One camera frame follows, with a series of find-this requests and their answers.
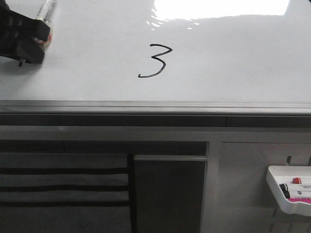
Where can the black capped marker lower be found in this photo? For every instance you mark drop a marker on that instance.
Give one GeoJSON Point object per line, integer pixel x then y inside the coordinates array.
{"type": "Point", "coordinates": [291, 194]}

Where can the pink eraser block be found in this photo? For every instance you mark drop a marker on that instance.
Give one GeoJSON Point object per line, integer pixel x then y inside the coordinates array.
{"type": "Point", "coordinates": [300, 200]}

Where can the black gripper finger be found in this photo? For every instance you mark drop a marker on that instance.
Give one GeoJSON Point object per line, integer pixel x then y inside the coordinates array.
{"type": "Point", "coordinates": [26, 50]}
{"type": "Point", "coordinates": [15, 26]}

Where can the red magnet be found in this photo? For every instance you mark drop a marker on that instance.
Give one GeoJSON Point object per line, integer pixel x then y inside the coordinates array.
{"type": "Point", "coordinates": [45, 44]}

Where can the white plastic marker tray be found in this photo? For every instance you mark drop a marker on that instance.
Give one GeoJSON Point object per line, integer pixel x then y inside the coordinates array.
{"type": "Point", "coordinates": [277, 175]}

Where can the grey striped fabric organizer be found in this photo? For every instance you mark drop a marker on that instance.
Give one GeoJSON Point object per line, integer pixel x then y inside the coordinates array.
{"type": "Point", "coordinates": [67, 193]}

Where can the white whiteboard surface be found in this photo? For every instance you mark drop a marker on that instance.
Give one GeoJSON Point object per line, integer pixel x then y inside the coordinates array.
{"type": "Point", "coordinates": [171, 50]}

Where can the white pegboard panel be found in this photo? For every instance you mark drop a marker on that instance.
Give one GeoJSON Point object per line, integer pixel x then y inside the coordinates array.
{"type": "Point", "coordinates": [245, 203]}

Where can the black capped marker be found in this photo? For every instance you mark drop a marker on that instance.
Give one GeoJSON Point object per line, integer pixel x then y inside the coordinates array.
{"type": "Point", "coordinates": [294, 187]}
{"type": "Point", "coordinates": [291, 194]}

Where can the black white whiteboard marker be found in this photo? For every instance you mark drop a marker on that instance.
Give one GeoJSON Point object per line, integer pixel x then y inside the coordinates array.
{"type": "Point", "coordinates": [43, 14]}

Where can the black capped marker upper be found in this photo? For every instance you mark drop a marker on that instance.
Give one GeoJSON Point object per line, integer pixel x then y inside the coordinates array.
{"type": "Point", "coordinates": [294, 187]}

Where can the grey aluminium whiteboard frame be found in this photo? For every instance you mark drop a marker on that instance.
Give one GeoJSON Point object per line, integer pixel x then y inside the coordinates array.
{"type": "Point", "coordinates": [100, 107]}

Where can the dark grey panel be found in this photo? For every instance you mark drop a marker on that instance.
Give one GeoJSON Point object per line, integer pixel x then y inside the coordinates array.
{"type": "Point", "coordinates": [169, 195]}

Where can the red capped marker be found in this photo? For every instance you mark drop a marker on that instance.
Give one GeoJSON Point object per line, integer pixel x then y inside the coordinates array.
{"type": "Point", "coordinates": [302, 180]}

